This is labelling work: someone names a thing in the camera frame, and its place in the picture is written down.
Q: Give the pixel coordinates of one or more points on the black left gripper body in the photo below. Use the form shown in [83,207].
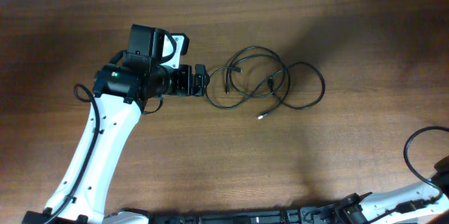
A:
[183,85]

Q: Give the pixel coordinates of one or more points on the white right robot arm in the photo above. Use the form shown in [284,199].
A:
[413,201]

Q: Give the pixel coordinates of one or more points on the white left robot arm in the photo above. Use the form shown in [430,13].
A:
[150,67]

